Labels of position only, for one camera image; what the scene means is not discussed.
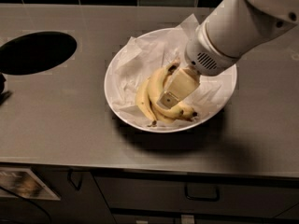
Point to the yellow banana bunch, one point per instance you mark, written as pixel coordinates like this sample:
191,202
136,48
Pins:
149,91

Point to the white crumpled paper liner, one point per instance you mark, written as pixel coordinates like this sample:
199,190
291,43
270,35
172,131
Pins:
140,59

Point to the black drawer handle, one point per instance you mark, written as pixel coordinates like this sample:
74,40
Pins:
201,192

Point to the black object at left edge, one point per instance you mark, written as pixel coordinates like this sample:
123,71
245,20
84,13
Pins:
4,95

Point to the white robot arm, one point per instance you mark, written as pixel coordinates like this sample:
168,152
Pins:
232,29

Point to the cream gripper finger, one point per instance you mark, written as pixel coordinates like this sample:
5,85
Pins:
181,84

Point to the grey cabinet door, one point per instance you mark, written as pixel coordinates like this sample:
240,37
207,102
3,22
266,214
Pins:
40,194

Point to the grey drawer front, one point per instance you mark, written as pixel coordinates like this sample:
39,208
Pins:
168,196

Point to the black cabinet door handle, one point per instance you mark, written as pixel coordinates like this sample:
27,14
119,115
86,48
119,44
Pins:
75,179

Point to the white bowl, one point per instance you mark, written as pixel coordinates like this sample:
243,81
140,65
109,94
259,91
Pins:
124,87

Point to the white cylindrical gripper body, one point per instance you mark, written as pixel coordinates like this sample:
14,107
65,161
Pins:
202,57

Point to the black round counter hole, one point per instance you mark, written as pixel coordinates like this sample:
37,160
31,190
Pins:
36,52

